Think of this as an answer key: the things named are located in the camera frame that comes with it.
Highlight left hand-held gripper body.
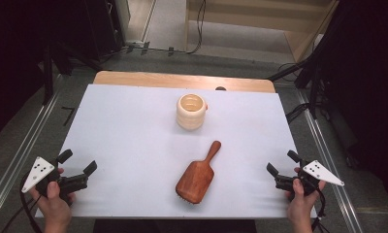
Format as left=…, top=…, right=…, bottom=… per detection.
left=21, top=156, right=89, bottom=206

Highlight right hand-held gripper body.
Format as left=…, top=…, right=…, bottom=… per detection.
left=275, top=159, right=345, bottom=197

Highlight wooden scoop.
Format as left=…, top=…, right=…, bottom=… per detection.
left=175, top=140, right=222, bottom=205

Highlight cream ribbed cup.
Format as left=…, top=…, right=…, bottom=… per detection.
left=176, top=93, right=210, bottom=131

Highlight person's right hand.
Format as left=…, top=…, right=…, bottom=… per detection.
left=285, top=167, right=327, bottom=227

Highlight person's left hand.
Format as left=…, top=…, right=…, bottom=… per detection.
left=29, top=167, right=77, bottom=229

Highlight white table board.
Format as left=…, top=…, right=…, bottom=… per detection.
left=35, top=83, right=317, bottom=219

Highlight black metal stand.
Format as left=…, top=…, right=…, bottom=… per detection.
left=41, top=35, right=103, bottom=105
left=268, top=48, right=324, bottom=120

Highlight person's dark clothing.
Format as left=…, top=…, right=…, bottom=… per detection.
left=93, top=218, right=258, bottom=233

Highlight wooden table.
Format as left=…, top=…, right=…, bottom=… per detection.
left=93, top=70, right=276, bottom=94

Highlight black cabinet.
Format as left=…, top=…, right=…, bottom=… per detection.
left=84, top=0, right=127, bottom=61

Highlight light wooden shelf unit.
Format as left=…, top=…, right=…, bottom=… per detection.
left=184, top=0, right=341, bottom=63

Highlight metal floor rail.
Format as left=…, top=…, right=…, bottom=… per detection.
left=0, top=73, right=63, bottom=226
left=295, top=89, right=365, bottom=233

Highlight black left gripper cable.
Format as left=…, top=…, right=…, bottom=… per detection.
left=0, top=176, right=45, bottom=233

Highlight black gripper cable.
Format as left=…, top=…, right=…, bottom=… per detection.
left=0, top=176, right=45, bottom=233
left=309, top=185, right=331, bottom=233

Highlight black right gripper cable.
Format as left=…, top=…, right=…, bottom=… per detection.
left=309, top=185, right=331, bottom=233

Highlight black floor cables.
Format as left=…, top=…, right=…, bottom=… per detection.
left=284, top=102, right=310, bottom=124

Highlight black hanging cable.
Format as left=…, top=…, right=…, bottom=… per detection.
left=185, top=0, right=208, bottom=55

